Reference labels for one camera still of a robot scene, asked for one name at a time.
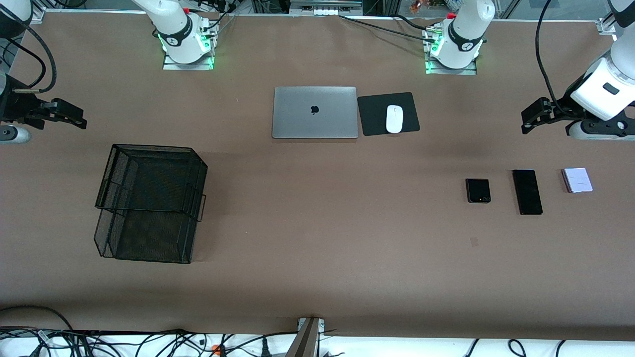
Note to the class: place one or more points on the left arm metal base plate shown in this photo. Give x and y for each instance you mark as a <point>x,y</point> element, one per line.
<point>431,72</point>

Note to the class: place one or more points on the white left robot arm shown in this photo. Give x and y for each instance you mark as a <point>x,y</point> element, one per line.
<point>466,29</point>

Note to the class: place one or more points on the lavender flip phone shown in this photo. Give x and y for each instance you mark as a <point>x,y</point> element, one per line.
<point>578,180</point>

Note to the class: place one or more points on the large black smartphone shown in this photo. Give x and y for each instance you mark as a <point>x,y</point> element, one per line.
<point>527,192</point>

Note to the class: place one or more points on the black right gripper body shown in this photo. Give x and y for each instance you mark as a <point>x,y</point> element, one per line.
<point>14,106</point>

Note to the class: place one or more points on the silver closed laptop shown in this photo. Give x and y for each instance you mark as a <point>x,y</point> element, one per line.
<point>315,119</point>

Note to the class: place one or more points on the silver power strip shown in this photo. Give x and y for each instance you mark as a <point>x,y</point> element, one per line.
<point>325,9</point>

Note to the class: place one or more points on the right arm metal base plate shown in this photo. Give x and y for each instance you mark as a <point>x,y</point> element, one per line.
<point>171,66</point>

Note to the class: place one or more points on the aluminium profile post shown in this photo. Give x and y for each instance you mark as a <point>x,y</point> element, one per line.
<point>305,342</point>

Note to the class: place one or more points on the white computer mouse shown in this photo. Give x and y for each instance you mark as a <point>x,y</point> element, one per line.
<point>394,119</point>

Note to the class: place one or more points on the black mouse pad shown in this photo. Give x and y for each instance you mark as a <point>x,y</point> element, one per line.
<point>372,116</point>

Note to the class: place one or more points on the small black flip phone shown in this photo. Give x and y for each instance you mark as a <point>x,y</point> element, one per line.
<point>478,191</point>

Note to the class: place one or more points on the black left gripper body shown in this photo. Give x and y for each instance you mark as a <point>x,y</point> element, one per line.
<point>564,110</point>

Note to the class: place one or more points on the aluminium frame corner bracket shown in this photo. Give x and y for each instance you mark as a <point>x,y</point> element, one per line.
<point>604,27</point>
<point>37,15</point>

